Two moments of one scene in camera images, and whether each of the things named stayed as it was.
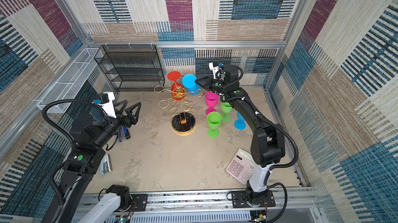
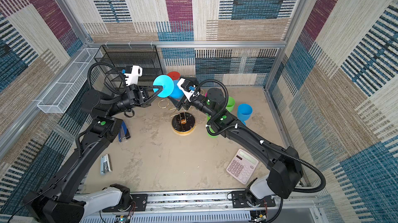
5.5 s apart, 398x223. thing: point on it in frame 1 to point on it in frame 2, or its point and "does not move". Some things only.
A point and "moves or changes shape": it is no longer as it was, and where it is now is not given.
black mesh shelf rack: [132, 68] does not move
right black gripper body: [217, 85] to [197, 102]
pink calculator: [241, 166] does not move
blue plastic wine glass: [188, 82] moves or changes shape
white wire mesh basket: [69, 85] does not move
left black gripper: [130, 120] to [137, 97]
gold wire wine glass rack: [183, 123] does not move
